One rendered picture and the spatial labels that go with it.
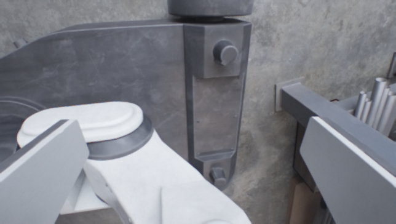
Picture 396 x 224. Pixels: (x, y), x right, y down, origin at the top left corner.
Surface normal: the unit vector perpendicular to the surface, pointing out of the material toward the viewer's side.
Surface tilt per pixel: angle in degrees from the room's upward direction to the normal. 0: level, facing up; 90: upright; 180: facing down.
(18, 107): 0
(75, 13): 0
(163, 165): 90
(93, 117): 90
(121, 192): 90
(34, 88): 0
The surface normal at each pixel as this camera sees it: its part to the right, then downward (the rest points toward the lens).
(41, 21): 0.21, 0.49
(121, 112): 0.00, -0.87
